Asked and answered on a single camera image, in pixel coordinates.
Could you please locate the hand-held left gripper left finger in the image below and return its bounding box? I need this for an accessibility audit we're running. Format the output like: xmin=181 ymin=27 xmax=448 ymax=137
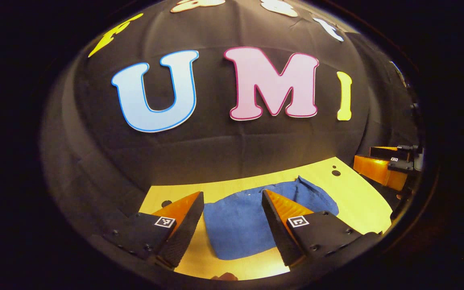
xmin=103 ymin=191 xmax=205 ymax=269

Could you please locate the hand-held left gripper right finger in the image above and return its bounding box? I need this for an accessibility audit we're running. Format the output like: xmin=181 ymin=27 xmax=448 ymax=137
xmin=262 ymin=189 xmax=382 ymax=267

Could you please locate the blue button shirt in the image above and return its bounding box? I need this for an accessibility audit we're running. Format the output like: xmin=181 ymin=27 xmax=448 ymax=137
xmin=203 ymin=175 xmax=340 ymax=261

